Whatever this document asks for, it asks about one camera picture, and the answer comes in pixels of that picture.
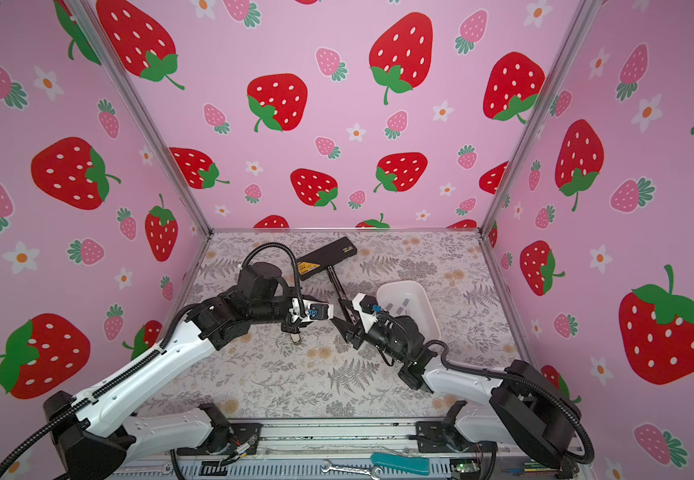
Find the green circuit board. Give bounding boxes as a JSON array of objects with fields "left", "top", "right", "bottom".
[{"left": 450, "top": 459, "right": 481, "bottom": 480}]

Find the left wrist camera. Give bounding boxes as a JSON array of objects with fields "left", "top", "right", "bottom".
[{"left": 307, "top": 302, "right": 333, "bottom": 321}]

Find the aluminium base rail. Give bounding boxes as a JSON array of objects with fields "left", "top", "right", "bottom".
[{"left": 113, "top": 418, "right": 592, "bottom": 479}]

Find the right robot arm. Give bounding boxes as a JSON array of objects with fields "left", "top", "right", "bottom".
[{"left": 334, "top": 287, "right": 580, "bottom": 477}]

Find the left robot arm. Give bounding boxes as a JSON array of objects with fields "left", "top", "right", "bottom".
[{"left": 44, "top": 262, "right": 335, "bottom": 479}]

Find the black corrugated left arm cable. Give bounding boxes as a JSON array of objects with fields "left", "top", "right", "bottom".
[{"left": 0, "top": 241, "right": 307, "bottom": 480}]

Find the black stapler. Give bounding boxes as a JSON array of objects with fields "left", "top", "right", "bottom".
[{"left": 297, "top": 237, "right": 358, "bottom": 325}]

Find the white plastic tray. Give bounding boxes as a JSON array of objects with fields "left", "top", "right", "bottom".
[{"left": 377, "top": 280, "right": 442, "bottom": 341}]

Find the silver wrench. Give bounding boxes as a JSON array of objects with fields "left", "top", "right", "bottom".
[{"left": 321, "top": 460, "right": 381, "bottom": 480}]

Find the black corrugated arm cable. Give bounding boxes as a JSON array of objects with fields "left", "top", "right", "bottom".
[
  {"left": 430, "top": 338, "right": 595, "bottom": 466},
  {"left": 0, "top": 241, "right": 307, "bottom": 480}
]

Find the teal handled tool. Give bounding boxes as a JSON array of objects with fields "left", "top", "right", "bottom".
[{"left": 370, "top": 452, "right": 431, "bottom": 476}]

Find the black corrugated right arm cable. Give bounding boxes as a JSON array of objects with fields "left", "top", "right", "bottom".
[{"left": 430, "top": 338, "right": 595, "bottom": 466}]

